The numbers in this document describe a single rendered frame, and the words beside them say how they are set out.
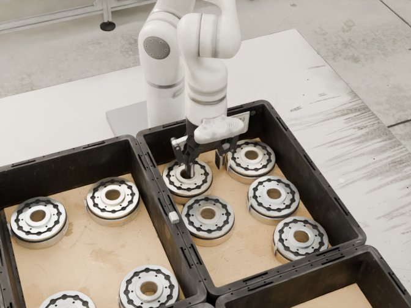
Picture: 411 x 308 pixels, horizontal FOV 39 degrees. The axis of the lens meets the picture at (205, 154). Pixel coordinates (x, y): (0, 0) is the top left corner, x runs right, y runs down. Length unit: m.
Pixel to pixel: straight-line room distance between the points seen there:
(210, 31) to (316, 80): 0.80
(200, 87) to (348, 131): 0.66
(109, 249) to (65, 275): 0.09
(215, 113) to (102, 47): 1.99
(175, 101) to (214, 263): 0.43
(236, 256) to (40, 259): 0.36
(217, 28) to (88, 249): 0.48
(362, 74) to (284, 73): 1.26
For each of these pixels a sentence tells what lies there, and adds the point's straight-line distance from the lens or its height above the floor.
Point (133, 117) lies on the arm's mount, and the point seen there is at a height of 0.73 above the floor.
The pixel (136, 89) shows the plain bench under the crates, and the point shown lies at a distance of 1.63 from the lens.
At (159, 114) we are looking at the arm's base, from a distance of 1.38.
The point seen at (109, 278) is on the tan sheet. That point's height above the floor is 0.83.
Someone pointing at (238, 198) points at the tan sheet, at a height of 0.83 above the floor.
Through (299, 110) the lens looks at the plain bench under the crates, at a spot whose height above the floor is 0.70.
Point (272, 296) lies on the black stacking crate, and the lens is 1.00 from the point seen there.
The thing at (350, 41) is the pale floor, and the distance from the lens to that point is 3.14.
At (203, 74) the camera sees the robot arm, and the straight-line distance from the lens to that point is 0.98.
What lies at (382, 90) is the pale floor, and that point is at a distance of 2.87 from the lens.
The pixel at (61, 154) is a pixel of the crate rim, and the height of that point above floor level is 0.93.
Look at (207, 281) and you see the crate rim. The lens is 0.96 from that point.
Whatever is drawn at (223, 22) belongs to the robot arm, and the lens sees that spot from 0.94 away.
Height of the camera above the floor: 1.75
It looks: 46 degrees down
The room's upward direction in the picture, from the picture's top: 3 degrees clockwise
